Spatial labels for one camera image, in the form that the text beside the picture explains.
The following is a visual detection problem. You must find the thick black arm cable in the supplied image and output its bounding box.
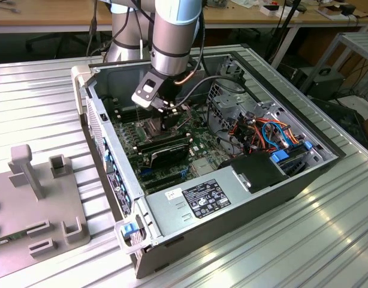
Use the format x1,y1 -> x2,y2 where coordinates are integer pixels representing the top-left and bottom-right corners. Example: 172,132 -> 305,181
171,0 -> 248,108

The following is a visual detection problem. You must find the green motherboard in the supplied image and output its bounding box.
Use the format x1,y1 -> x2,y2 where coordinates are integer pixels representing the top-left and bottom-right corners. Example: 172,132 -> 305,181
107,98 -> 230,196

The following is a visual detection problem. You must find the blue disk carrier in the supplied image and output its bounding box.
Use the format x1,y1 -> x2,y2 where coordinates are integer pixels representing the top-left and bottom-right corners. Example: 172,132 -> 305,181
269,149 -> 311,178

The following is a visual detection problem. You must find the black expansion slot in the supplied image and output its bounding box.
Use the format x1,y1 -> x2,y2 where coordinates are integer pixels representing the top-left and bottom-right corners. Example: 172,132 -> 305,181
140,171 -> 185,184

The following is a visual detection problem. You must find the black graphics card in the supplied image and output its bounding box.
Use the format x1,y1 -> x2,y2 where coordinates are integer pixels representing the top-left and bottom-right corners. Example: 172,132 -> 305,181
148,143 -> 191,169

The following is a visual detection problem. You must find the brown cardboard box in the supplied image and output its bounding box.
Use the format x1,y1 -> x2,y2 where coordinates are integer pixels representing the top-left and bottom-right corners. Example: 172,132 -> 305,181
317,5 -> 343,19

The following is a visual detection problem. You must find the silver power supply unit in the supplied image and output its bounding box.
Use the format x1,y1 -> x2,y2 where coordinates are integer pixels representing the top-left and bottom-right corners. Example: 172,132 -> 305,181
143,166 -> 254,239

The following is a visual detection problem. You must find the pale case handle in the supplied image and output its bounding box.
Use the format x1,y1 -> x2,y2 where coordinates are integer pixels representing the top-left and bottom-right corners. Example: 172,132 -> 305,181
113,214 -> 153,256
71,66 -> 96,116

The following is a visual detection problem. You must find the green RAM stick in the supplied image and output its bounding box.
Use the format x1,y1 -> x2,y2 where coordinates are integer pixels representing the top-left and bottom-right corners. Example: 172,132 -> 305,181
0,229 -> 34,248

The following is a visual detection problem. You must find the orange red wire bundle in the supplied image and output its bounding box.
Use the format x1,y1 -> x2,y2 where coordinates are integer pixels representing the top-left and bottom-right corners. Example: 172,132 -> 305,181
228,117 -> 264,151

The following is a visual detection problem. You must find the CPU socket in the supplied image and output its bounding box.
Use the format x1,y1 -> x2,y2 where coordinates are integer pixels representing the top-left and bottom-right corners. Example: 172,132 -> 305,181
137,117 -> 177,144

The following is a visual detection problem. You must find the aluminium frame shelf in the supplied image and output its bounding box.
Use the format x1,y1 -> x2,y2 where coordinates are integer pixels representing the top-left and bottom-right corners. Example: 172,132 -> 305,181
300,31 -> 368,94

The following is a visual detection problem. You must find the black office chair base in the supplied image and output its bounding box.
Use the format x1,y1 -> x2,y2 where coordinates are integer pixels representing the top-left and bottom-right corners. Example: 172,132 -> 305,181
24,31 -> 96,59

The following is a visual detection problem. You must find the blue expansion slot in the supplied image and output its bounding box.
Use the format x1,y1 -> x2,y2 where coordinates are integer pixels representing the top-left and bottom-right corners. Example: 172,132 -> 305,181
138,167 -> 189,178

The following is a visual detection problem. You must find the white box with red mark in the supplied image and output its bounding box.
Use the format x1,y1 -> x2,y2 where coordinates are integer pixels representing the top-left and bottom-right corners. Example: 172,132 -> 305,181
260,4 -> 300,18

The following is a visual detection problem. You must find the grey parts rack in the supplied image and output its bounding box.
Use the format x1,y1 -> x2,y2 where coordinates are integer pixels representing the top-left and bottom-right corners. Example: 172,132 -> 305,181
0,143 -> 92,272

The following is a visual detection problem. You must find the black equipment box with handle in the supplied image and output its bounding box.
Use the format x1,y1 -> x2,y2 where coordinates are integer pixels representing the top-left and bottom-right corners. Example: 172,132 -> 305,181
291,66 -> 346,101

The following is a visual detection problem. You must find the metal socket cover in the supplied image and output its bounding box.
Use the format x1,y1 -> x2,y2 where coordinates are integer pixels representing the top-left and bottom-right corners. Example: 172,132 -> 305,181
179,101 -> 193,130

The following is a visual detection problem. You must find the black flat panel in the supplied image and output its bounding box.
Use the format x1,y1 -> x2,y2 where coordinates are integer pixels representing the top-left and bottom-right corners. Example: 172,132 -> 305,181
311,98 -> 368,148

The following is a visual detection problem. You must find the wooden desk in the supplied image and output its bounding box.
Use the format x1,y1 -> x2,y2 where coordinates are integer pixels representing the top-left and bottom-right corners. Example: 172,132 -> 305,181
0,0 -> 368,71

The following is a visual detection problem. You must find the blue case latch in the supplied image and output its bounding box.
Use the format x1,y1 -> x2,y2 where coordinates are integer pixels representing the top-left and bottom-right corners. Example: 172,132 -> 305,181
120,222 -> 137,238

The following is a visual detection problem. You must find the silver chipset heatsink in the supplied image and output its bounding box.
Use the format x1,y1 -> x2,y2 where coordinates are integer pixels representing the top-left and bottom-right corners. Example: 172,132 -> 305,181
192,158 -> 216,177

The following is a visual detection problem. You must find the open grey PC case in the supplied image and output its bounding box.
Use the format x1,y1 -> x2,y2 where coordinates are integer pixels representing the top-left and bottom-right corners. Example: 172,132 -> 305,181
70,52 -> 348,280

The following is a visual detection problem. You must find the black wire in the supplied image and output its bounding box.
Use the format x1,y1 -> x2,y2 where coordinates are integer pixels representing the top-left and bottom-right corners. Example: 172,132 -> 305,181
205,100 -> 233,139

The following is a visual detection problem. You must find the silver drive cage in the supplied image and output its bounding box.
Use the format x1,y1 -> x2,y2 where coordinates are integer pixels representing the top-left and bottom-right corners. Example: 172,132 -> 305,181
205,76 -> 260,142

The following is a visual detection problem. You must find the black tripod pole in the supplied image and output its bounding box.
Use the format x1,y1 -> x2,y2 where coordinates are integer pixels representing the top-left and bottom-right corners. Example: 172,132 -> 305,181
266,0 -> 303,62

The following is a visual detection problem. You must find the black plastic shroud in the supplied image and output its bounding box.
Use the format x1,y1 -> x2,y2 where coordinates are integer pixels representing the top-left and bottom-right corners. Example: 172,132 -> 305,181
219,151 -> 289,194

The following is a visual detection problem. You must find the blue data wire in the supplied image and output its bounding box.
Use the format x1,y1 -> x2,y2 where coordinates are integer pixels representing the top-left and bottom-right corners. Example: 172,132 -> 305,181
275,121 -> 290,147
261,121 -> 280,149

